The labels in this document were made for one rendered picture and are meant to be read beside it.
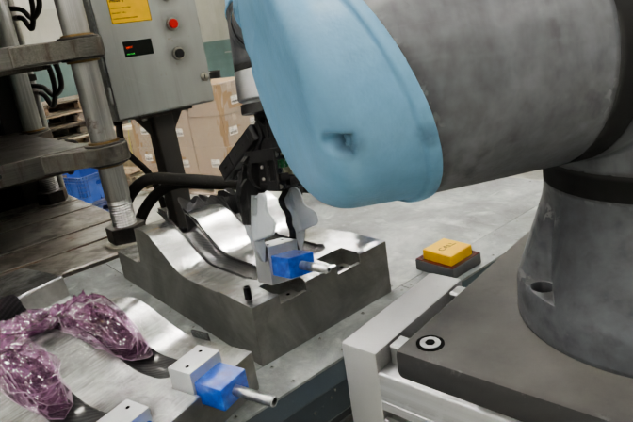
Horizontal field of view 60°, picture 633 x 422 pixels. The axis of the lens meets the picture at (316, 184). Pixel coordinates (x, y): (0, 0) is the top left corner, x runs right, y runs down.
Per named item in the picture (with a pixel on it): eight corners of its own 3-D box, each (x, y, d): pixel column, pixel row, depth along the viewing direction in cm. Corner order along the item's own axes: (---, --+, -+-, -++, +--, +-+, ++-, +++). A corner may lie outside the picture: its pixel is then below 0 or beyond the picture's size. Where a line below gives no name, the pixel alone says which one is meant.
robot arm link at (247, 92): (223, 75, 74) (273, 74, 80) (228, 109, 75) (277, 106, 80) (253, 65, 69) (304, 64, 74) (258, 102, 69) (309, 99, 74)
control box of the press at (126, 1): (281, 410, 189) (193, -45, 150) (202, 462, 171) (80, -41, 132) (246, 385, 206) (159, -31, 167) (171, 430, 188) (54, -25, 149)
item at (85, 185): (129, 190, 450) (123, 164, 444) (87, 206, 417) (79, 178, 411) (84, 187, 482) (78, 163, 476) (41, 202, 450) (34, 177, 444)
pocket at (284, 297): (310, 303, 79) (306, 280, 78) (281, 319, 76) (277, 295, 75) (291, 295, 83) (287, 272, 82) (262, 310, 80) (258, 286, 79)
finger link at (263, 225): (264, 265, 69) (268, 191, 70) (240, 261, 74) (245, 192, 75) (284, 265, 71) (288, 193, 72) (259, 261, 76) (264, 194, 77)
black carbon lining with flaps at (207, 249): (334, 257, 90) (326, 202, 87) (252, 298, 80) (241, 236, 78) (224, 222, 116) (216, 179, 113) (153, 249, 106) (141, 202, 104)
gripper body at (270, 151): (276, 195, 69) (264, 98, 68) (241, 196, 75) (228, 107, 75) (323, 186, 73) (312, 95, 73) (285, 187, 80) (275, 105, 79)
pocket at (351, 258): (363, 275, 86) (360, 252, 85) (338, 288, 83) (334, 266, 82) (343, 268, 89) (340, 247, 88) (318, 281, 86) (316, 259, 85)
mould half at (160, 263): (391, 291, 90) (382, 214, 87) (263, 367, 75) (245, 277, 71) (232, 235, 128) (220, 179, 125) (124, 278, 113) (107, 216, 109)
